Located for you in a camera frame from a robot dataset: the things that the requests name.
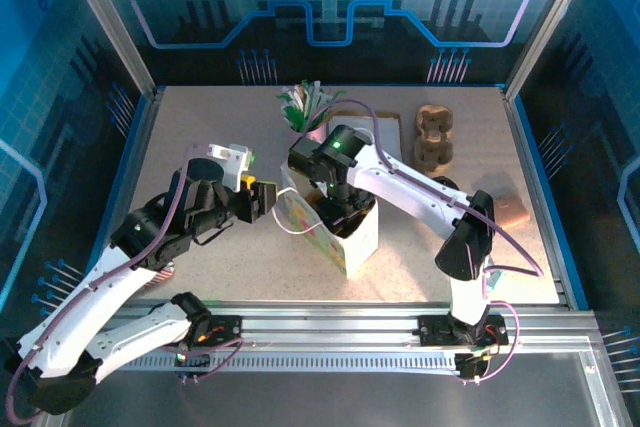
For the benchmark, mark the pink straw holder cup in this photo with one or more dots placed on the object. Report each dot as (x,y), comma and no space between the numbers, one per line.
(312,134)

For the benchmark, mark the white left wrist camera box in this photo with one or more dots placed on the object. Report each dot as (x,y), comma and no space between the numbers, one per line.
(232,164)

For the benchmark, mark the white printed paper bag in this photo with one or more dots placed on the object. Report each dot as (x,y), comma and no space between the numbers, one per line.
(360,252)

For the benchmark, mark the brown pulp cup carrier stack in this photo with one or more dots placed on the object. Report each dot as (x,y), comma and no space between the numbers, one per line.
(435,137)

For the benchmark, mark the aluminium table side rail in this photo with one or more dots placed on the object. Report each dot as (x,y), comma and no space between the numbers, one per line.
(539,197)

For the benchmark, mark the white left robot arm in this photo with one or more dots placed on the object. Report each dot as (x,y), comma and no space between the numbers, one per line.
(85,297)

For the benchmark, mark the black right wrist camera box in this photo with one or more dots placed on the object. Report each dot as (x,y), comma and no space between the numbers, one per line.
(305,159)

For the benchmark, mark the aluminium frame post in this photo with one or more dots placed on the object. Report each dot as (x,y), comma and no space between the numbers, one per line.
(116,32)
(550,22)

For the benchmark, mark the teal small packet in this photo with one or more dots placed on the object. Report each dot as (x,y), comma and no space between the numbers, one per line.
(495,277)

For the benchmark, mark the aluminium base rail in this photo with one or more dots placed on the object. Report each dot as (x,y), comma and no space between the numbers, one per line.
(325,324)

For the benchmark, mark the long green wrapped straw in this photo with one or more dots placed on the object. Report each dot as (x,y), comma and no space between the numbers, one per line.
(336,96)

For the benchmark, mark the white coffee cup black lid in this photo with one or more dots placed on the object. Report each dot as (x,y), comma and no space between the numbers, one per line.
(445,183)

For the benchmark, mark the red striped printed paper cup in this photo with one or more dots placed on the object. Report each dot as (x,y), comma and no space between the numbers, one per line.
(162,277)

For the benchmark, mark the brown cardboard napkin tray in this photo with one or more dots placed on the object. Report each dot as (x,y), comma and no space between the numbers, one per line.
(390,114)

